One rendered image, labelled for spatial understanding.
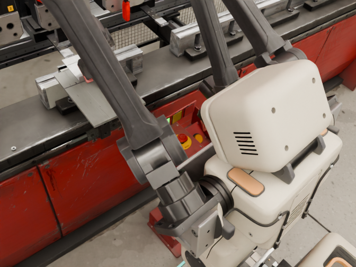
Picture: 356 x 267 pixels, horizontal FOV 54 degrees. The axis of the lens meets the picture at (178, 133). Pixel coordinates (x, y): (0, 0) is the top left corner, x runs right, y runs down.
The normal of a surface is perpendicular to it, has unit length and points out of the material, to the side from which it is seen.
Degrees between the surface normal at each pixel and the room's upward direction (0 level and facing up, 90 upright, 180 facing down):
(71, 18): 69
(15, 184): 90
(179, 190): 39
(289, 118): 48
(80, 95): 0
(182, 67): 0
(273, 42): 28
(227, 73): 54
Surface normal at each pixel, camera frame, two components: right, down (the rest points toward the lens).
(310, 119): 0.57, 0.01
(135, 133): 0.30, 0.47
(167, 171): 0.10, 0.08
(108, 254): 0.10, -0.64
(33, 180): 0.61, 0.64
